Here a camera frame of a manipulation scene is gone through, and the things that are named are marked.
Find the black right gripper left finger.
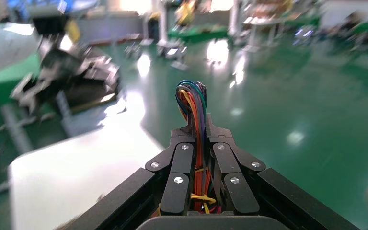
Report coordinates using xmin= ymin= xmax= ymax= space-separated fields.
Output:
xmin=145 ymin=113 xmax=198 ymax=216

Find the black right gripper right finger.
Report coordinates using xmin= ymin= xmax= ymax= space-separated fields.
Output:
xmin=205 ymin=113 xmax=266 ymax=215

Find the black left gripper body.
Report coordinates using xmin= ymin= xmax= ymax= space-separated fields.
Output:
xmin=39 ymin=44 xmax=121 ymax=109

